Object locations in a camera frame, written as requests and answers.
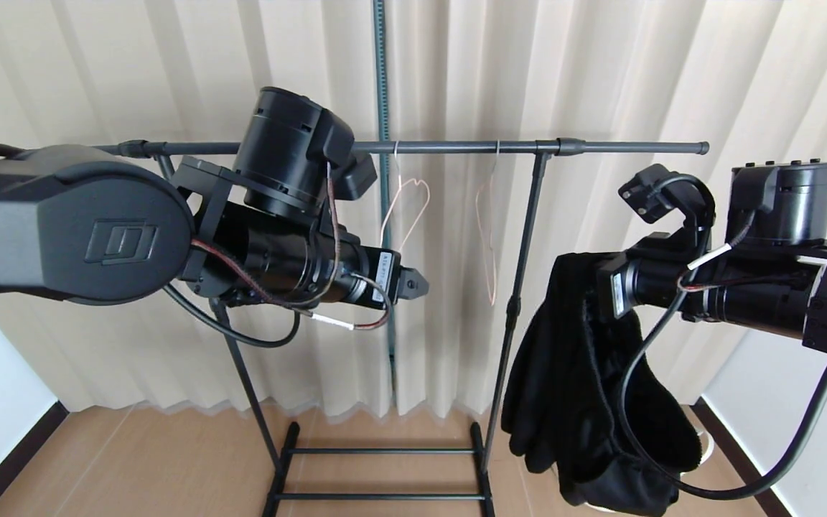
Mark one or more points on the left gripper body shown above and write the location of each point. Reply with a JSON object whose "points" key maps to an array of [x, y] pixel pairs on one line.
{"points": [[291, 266]]}

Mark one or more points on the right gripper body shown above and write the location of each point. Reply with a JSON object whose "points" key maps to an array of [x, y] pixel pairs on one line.
{"points": [[744, 294]]}

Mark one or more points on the pink clothes hanger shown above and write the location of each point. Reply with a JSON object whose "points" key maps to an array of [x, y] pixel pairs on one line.
{"points": [[426, 201], [491, 273]]}

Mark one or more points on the black shorts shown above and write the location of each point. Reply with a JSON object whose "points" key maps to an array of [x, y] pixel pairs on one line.
{"points": [[564, 395]]}

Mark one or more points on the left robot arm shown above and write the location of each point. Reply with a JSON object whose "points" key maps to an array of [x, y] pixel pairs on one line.
{"points": [[62, 222]]}

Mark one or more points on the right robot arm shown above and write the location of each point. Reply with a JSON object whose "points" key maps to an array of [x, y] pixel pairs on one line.
{"points": [[779, 201]]}

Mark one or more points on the white laundry basket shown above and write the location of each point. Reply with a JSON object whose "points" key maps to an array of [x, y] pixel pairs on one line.
{"points": [[708, 445]]}

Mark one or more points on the black clothes rack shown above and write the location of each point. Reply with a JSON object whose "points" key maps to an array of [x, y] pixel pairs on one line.
{"points": [[456, 147]]}

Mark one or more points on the window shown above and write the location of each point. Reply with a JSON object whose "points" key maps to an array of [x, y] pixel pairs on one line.
{"points": [[383, 72]]}

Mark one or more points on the beige curtain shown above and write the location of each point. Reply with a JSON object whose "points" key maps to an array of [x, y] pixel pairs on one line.
{"points": [[636, 72], [62, 72]]}

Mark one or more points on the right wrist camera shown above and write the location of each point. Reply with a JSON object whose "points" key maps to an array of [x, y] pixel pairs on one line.
{"points": [[679, 194]]}

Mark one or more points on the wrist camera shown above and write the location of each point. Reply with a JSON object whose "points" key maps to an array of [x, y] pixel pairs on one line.
{"points": [[679, 194], [345, 154]]}

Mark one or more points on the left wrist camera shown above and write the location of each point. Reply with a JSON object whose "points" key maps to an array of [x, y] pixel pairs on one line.
{"points": [[345, 154]]}

